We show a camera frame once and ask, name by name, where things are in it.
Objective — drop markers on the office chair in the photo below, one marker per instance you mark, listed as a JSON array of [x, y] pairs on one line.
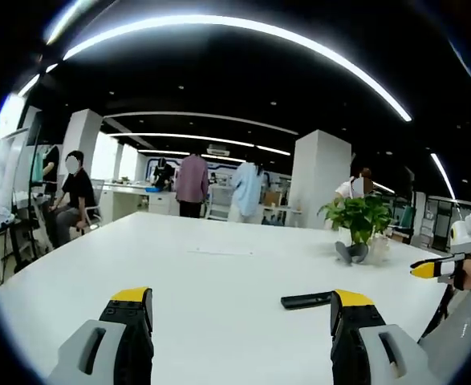
[[94, 212]]

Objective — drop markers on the potted green plant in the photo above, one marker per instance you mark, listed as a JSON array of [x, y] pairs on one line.
[[359, 216]]

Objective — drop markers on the ceiling air conditioner unit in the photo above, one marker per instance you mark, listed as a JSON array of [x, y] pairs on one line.
[[218, 150]]

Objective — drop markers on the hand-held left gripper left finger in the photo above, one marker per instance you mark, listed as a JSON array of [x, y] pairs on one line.
[[110, 353]]

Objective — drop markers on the white counter desk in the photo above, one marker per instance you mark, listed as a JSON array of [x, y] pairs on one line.
[[135, 198]]

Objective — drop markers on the whiteboard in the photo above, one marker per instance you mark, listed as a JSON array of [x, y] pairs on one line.
[[6, 168]]

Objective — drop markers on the white cart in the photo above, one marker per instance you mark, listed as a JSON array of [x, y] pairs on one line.
[[219, 204]]

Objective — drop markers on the grey curved stand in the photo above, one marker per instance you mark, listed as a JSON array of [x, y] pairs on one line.
[[351, 252]]

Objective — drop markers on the clear glass vase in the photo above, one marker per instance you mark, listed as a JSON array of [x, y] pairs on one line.
[[379, 248]]

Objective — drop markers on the long ceiling light strip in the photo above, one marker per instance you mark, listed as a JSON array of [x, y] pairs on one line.
[[235, 24]]

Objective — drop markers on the green chair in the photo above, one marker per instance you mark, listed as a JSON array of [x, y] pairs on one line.
[[409, 216]]

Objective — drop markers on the black remote control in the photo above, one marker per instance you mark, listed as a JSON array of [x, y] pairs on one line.
[[305, 300]]

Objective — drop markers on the black tripod stand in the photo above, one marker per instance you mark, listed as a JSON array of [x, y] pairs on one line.
[[32, 192]]

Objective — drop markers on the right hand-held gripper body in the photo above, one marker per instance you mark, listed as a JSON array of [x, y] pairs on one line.
[[464, 230]]

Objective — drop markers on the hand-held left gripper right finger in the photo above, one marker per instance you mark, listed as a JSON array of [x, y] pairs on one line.
[[363, 353]]

